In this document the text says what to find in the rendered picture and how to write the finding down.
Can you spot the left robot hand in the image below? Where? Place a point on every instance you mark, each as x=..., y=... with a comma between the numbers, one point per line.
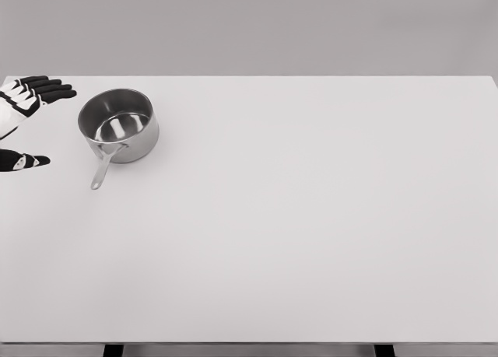
x=11, y=112

